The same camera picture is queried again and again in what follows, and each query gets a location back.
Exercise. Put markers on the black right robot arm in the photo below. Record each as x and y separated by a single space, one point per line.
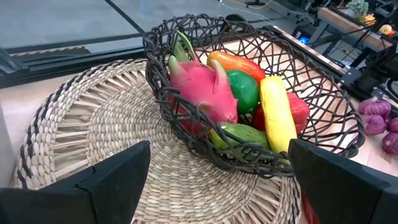
382 65

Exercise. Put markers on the green grapes bunch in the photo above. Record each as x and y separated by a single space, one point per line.
357 6

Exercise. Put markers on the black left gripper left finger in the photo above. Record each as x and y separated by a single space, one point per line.
77 202

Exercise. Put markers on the small orange background fruit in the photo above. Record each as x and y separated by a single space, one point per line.
370 19

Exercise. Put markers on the small yellow background fruit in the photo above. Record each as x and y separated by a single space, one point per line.
385 29

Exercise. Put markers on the round green avocado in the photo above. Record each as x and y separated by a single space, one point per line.
245 90

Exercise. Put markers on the green cucumber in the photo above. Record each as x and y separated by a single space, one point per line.
242 133

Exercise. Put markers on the orange red mango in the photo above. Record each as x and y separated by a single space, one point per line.
239 63

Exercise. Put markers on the black table frame rail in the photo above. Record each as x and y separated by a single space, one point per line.
46 67

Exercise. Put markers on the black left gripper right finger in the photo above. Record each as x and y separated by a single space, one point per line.
348 196

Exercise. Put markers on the red bell pepper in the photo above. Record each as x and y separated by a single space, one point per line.
298 110

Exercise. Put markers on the long red green vegetable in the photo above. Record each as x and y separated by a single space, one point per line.
309 211

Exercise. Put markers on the wooden background table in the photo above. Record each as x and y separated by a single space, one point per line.
345 23

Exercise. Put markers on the round woven straw placemat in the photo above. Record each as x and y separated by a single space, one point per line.
130 118

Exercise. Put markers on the yellow squash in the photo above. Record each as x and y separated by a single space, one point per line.
276 115

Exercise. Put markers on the pink dragon fruit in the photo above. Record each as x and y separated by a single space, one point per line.
202 87

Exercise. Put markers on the dark wicker basket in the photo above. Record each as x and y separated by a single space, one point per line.
150 62

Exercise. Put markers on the purple onion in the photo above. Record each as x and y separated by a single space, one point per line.
390 143
374 107
393 124
374 125

